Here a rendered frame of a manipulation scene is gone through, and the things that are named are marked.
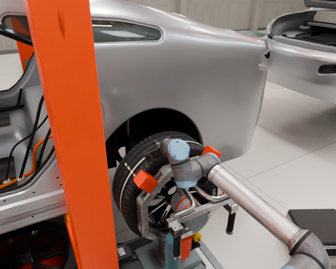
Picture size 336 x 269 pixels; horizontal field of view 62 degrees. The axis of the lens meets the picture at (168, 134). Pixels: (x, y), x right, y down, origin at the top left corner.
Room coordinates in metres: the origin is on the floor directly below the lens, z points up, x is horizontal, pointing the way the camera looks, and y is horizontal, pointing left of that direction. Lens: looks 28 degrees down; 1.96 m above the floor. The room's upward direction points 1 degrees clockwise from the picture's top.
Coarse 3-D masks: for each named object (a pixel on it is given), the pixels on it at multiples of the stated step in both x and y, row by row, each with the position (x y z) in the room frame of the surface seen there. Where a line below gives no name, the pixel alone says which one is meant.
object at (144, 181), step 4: (140, 172) 1.17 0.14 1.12; (144, 172) 1.16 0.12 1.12; (136, 176) 1.17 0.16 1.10; (140, 176) 1.15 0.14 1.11; (144, 176) 1.14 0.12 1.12; (148, 176) 1.15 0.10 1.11; (152, 176) 1.20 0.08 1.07; (136, 180) 1.14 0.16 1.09; (140, 180) 1.13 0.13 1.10; (144, 180) 1.12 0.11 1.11; (148, 180) 1.12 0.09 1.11; (152, 180) 1.14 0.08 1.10; (136, 184) 1.12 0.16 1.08; (140, 184) 1.11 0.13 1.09; (144, 184) 1.11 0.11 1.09; (148, 184) 1.13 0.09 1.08; (152, 184) 1.13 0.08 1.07; (156, 184) 1.15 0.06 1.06; (140, 188) 1.11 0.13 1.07; (144, 188) 1.11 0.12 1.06; (148, 188) 1.12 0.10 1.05; (152, 188) 1.13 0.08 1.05; (148, 192) 1.12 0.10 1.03
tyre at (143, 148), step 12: (168, 132) 1.51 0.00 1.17; (180, 132) 1.55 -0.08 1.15; (144, 144) 1.41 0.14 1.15; (192, 144) 1.39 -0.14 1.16; (132, 156) 1.34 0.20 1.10; (192, 156) 1.35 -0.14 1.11; (120, 168) 1.34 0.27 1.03; (132, 168) 1.27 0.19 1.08; (144, 168) 1.22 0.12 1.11; (156, 168) 1.24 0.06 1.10; (120, 180) 1.28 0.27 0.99; (132, 180) 1.20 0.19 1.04; (120, 192) 1.24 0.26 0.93; (132, 192) 1.17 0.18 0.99; (132, 204) 1.17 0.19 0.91; (132, 216) 1.17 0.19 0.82; (132, 228) 1.17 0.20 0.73
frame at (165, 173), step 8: (168, 168) 1.21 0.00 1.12; (160, 176) 1.21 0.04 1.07; (168, 176) 1.18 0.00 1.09; (160, 184) 1.16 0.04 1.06; (144, 192) 1.16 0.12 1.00; (152, 192) 1.14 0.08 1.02; (216, 192) 1.35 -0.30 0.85; (144, 200) 1.12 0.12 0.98; (144, 208) 1.11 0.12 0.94; (144, 216) 1.11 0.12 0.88; (144, 224) 1.11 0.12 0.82; (144, 232) 1.11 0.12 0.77; (152, 232) 1.14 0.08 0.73; (160, 232) 1.21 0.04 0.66; (168, 232) 1.24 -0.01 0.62; (184, 232) 1.25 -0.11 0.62; (192, 232) 1.27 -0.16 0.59; (160, 240) 1.16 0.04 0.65
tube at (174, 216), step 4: (180, 188) 1.20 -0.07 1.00; (184, 188) 1.18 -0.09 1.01; (184, 192) 1.16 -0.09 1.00; (188, 192) 1.15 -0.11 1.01; (188, 196) 1.12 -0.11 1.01; (192, 196) 1.12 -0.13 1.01; (192, 200) 1.09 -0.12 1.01; (192, 204) 1.06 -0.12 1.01; (188, 208) 1.03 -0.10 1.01; (192, 208) 1.04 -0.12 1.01; (176, 212) 1.00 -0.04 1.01; (180, 212) 1.00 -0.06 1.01; (184, 212) 1.01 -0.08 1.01; (188, 212) 1.02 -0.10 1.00; (172, 216) 0.99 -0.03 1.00; (176, 216) 0.99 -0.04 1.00; (172, 220) 0.98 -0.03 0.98
